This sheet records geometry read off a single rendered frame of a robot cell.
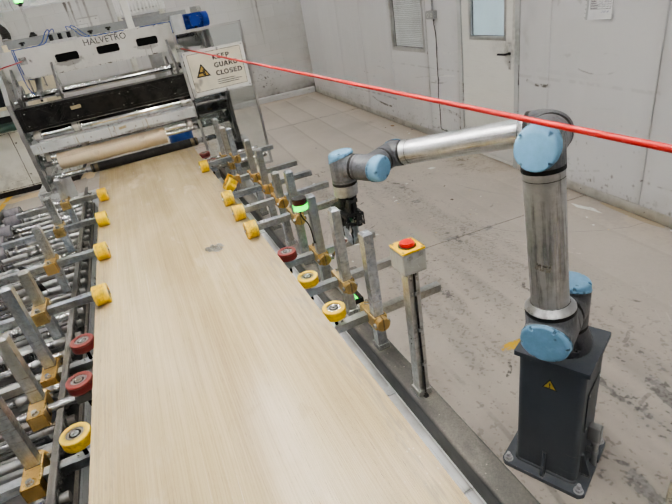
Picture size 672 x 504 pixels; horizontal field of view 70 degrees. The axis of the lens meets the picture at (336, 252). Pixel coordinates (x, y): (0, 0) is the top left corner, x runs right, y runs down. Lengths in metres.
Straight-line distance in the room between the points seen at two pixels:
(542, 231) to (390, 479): 0.77
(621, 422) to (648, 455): 0.17
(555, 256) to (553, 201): 0.17
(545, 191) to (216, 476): 1.08
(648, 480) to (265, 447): 1.59
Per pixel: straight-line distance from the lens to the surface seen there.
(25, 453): 1.62
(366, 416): 1.26
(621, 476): 2.35
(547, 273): 1.51
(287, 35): 10.73
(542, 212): 1.42
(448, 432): 1.47
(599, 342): 1.96
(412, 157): 1.69
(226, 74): 4.09
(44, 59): 4.33
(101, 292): 2.06
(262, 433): 1.29
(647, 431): 2.53
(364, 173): 1.64
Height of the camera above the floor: 1.83
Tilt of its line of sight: 28 degrees down
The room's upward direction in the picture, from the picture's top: 10 degrees counter-clockwise
